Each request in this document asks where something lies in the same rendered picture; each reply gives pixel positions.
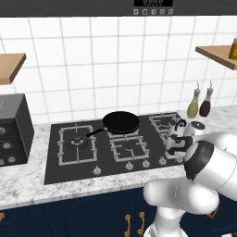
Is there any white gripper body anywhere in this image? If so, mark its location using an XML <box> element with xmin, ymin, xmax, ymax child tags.
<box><xmin>165</xmin><ymin>140</ymin><xmax>187</xmax><ymax>161</ymax></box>

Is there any yellow oil bottle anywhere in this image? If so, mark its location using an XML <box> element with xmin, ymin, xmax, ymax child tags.
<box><xmin>186</xmin><ymin>81</ymin><xmax>201</xmax><ymax>119</ymax></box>

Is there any dark vinegar bottle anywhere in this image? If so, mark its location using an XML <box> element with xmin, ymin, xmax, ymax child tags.
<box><xmin>198</xmin><ymin>81</ymin><xmax>215</xmax><ymax>118</ymax></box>

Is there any black frying pan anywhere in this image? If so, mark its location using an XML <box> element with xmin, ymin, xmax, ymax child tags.
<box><xmin>85</xmin><ymin>110</ymin><xmax>141</xmax><ymax>138</ymax></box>

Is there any navy cupboard door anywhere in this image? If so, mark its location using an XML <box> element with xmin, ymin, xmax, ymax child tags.
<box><xmin>197</xmin><ymin>193</ymin><xmax>237</xmax><ymax>237</ymax></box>
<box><xmin>0</xmin><ymin>204</ymin><xmax>45</xmax><ymax>237</ymax></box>
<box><xmin>42</xmin><ymin>190</ymin><xmax>137</xmax><ymax>237</ymax></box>
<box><xmin>134</xmin><ymin>187</ymin><xmax>159</xmax><ymax>237</ymax></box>

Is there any black gas hob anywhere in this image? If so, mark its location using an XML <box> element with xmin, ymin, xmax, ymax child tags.
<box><xmin>44</xmin><ymin>111</ymin><xmax>200</xmax><ymax>186</ymax></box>

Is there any black toaster oven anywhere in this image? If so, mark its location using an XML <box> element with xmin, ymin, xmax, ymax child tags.
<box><xmin>0</xmin><ymin>93</ymin><xmax>35</xmax><ymax>168</ymax></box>

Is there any dark range hood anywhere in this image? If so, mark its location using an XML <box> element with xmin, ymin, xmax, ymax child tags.
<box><xmin>0</xmin><ymin>0</ymin><xmax>237</xmax><ymax>18</ymax></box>

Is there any white kettle with black handle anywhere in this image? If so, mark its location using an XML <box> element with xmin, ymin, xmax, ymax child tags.
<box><xmin>167</xmin><ymin>118</ymin><xmax>190</xmax><ymax>141</ymax></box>

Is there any wooden wall shelf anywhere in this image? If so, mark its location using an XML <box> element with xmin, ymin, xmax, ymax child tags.
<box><xmin>0</xmin><ymin>53</ymin><xmax>28</xmax><ymax>86</ymax></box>
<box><xmin>194</xmin><ymin>44</ymin><xmax>237</xmax><ymax>71</ymax></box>

